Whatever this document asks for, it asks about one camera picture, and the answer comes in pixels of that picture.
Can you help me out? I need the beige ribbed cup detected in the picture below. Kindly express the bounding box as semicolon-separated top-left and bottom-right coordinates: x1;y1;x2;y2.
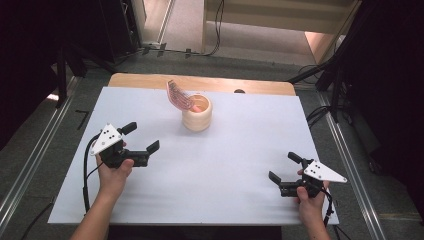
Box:
181;93;214;133

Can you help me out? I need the aluminium floor rail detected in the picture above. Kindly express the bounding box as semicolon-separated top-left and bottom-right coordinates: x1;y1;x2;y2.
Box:
0;76;83;234
316;91;388;240

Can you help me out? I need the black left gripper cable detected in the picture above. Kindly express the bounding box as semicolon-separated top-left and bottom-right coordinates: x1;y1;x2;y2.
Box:
19;133;105;240

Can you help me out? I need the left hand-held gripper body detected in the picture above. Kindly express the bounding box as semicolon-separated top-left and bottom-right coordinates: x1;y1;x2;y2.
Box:
89;123;149;169

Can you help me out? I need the black hanging cable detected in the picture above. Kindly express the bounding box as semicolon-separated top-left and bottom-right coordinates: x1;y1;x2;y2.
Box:
203;0;225;57

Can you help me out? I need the white board sheet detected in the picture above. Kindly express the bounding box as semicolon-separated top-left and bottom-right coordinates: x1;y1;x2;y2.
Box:
48;86;340;226

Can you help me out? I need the black floor cable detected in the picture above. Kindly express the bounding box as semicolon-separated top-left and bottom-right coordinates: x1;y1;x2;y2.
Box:
305;105;334;130

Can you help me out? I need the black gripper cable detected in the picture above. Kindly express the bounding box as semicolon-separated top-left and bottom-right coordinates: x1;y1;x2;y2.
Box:
321;187;351;240
19;133;105;240

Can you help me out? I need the beige shelf unit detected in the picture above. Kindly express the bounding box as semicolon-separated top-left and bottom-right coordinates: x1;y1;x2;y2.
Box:
201;0;363;66

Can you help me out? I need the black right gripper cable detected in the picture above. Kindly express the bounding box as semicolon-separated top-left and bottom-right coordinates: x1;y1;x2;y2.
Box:
321;187;351;240

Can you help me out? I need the person's right hand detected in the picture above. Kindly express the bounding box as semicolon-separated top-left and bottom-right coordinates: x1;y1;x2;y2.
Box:
294;169;331;220

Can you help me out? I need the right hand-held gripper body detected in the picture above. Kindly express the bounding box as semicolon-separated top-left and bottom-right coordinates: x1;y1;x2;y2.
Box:
279;159;348;198

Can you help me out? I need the person's left hand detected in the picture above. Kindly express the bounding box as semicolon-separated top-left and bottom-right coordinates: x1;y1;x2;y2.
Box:
95;141;135;198

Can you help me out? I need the black cabinet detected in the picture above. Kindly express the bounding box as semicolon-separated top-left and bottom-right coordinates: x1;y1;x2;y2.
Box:
99;0;143;64

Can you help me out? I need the wooden table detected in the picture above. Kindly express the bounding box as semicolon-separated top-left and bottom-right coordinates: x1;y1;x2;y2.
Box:
108;73;297;97

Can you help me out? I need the black metal stand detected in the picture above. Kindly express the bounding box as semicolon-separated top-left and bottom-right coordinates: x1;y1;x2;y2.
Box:
288;33;354;124
54;39;118;109

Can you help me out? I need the pink hairbrush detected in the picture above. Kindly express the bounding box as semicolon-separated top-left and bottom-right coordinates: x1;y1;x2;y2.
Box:
166;79;204;114

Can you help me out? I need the black curtain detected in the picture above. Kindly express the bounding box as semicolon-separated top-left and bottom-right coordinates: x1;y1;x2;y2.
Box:
0;0;111;151
333;0;424;214

